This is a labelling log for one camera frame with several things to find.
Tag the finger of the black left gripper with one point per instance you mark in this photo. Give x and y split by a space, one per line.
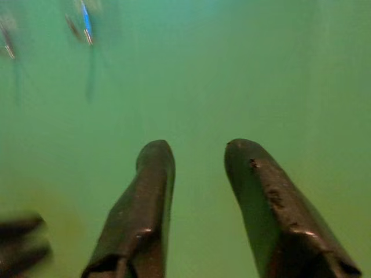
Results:
17 228
20 260

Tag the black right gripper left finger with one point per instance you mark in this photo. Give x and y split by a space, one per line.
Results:
139 208

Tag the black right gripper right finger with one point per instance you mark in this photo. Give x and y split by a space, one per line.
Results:
278 214

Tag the blue key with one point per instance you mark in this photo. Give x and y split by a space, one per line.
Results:
86 23

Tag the green wall board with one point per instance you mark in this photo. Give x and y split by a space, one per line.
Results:
220 81

